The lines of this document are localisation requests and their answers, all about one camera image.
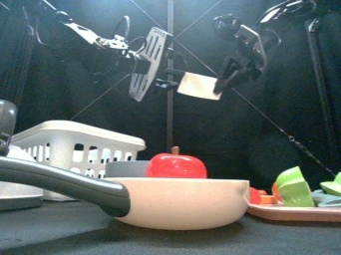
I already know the red toy food piece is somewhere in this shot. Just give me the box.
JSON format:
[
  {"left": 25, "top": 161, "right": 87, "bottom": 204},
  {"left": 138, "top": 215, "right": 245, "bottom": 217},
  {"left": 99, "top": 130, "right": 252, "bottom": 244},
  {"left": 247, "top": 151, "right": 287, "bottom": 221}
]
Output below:
[{"left": 248, "top": 186, "right": 268, "bottom": 205}]

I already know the blue-grey cloth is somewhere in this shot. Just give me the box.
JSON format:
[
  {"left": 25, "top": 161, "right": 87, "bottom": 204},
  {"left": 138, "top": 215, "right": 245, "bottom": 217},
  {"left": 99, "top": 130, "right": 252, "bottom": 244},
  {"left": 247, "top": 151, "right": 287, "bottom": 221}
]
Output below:
[{"left": 311, "top": 188, "right": 341, "bottom": 209}]

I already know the white plastic slotted basket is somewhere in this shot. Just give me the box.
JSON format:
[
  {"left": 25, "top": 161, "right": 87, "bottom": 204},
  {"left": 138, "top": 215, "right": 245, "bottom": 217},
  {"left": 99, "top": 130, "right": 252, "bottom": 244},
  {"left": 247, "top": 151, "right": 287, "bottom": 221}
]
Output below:
[{"left": 10, "top": 120, "right": 149, "bottom": 202}]

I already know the pink cutting board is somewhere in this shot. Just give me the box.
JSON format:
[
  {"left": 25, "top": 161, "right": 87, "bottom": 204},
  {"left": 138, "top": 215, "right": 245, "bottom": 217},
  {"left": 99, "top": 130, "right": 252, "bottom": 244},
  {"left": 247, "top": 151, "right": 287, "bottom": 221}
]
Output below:
[{"left": 247, "top": 201, "right": 341, "bottom": 223}]

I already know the red toy apple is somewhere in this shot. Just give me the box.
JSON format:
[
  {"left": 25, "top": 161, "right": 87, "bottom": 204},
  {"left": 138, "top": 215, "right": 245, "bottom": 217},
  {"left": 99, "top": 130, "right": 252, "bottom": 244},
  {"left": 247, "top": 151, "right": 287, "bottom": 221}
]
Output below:
[{"left": 146, "top": 145, "right": 209, "bottom": 179}]

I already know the thin vertical frame pole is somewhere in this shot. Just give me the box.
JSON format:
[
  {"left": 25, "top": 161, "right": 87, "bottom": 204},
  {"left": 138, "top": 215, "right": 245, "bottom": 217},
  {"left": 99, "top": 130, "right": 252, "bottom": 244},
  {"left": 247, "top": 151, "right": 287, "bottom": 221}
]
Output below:
[{"left": 166, "top": 0, "right": 176, "bottom": 153}]

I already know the beige pan with dark handle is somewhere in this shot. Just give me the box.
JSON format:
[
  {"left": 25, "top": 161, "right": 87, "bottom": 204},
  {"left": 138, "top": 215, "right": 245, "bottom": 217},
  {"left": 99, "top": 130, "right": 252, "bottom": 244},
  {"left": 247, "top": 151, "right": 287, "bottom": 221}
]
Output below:
[{"left": 0, "top": 154, "right": 252, "bottom": 231}]

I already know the orange toy food piece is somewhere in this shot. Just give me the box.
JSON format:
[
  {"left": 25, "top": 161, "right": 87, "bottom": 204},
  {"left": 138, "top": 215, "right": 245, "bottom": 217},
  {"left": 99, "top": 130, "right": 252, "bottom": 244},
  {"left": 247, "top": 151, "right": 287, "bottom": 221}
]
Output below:
[{"left": 259, "top": 194, "right": 280, "bottom": 205}]

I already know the small green toy fruit slice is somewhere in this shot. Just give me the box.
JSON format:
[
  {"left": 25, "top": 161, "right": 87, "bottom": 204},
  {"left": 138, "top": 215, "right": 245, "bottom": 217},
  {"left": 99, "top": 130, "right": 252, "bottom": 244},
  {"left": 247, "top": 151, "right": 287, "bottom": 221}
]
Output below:
[{"left": 319, "top": 171, "right": 341, "bottom": 197}]

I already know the black frame post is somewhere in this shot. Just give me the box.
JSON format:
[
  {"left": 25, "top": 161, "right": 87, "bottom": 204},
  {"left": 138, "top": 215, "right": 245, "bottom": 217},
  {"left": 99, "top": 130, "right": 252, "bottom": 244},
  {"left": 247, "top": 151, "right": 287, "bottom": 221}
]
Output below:
[{"left": 305, "top": 17, "right": 339, "bottom": 167}]

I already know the grey and white toy appliance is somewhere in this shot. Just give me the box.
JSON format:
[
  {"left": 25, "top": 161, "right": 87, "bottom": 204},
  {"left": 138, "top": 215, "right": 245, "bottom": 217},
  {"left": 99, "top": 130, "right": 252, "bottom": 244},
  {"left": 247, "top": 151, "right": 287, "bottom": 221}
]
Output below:
[{"left": 0, "top": 99, "right": 46, "bottom": 211}]

